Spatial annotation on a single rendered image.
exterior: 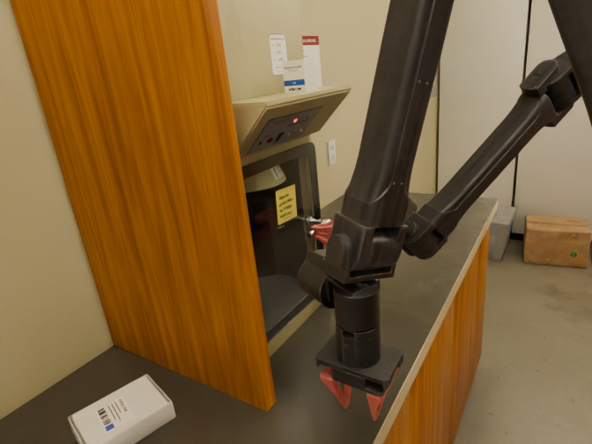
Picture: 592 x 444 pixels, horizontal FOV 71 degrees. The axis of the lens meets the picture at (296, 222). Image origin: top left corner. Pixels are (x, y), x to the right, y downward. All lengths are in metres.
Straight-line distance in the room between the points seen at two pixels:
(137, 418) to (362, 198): 0.62
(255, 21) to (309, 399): 0.74
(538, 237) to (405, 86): 3.13
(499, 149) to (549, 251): 2.75
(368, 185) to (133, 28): 0.46
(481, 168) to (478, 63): 2.89
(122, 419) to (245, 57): 0.71
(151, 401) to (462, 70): 3.33
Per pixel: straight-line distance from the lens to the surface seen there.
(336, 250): 0.48
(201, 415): 0.91
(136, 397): 0.94
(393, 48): 0.47
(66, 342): 1.17
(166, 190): 0.77
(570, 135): 3.72
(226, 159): 0.65
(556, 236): 3.54
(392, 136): 0.45
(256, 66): 0.86
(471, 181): 0.85
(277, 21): 0.94
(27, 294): 1.09
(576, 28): 0.36
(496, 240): 3.54
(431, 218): 0.82
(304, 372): 0.95
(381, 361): 0.57
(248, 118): 0.71
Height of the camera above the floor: 1.55
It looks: 20 degrees down
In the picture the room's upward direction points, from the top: 6 degrees counter-clockwise
